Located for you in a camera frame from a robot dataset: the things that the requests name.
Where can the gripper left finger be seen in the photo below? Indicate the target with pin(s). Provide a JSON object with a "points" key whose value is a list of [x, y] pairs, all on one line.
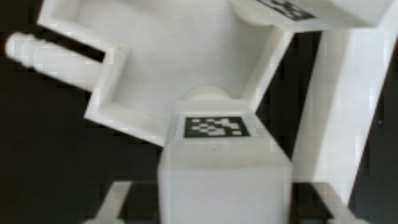
{"points": [[107, 215]]}

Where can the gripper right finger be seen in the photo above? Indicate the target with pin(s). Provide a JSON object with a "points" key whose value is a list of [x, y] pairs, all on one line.
{"points": [[344, 216]]}

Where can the white chair leg block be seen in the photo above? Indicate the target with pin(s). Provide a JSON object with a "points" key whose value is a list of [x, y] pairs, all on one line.
{"points": [[225, 170], [312, 15]]}

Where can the white chair seat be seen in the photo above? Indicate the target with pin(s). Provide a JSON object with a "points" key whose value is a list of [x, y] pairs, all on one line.
{"points": [[178, 45]]}

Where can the white L-shaped fence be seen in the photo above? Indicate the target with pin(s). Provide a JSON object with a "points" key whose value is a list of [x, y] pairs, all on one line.
{"points": [[344, 93]]}

